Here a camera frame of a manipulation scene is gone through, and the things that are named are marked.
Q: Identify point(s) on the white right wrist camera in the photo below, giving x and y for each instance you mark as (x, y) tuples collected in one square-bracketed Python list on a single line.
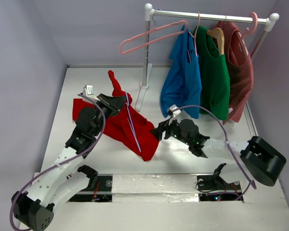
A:
[(174, 113)]

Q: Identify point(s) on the light blue wire hanger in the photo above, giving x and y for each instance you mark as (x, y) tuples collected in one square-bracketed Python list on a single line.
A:
[(131, 122)]

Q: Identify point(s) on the green t-shirt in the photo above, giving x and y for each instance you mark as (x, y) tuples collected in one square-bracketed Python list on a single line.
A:
[(214, 75)]

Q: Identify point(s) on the white and chrome clothes rack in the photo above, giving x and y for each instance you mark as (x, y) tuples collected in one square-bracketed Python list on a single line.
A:
[(150, 12)]

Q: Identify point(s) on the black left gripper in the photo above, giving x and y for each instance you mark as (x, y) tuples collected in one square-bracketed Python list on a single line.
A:
[(113, 104)]

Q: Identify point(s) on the wooden hanger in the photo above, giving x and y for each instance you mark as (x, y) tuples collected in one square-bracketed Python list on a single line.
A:
[(217, 33)]

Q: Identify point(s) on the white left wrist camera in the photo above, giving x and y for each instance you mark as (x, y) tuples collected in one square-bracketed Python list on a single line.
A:
[(88, 93)]

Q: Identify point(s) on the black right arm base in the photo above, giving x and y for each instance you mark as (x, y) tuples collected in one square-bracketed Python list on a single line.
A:
[(212, 187)]

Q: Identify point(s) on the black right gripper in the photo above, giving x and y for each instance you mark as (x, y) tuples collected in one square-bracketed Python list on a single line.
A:
[(167, 129)]

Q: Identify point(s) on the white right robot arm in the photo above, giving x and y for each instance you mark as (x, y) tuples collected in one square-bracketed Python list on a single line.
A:
[(261, 159)]

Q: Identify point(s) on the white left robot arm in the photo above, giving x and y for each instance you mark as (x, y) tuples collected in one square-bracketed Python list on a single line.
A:
[(36, 203)]

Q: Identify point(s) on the thin pink wire hanger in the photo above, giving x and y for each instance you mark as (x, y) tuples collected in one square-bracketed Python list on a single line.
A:
[(195, 33)]

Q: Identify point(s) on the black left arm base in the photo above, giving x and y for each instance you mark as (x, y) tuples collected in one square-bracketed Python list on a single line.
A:
[(99, 188)]

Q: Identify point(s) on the blue t-shirt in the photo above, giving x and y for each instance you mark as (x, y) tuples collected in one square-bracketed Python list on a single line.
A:
[(182, 85)]

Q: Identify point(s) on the dusty red t-shirt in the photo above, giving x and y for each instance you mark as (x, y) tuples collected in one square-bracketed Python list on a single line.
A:
[(240, 69)]

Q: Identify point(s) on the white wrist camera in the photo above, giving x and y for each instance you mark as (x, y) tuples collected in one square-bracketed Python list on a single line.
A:
[(174, 113), (88, 93)]

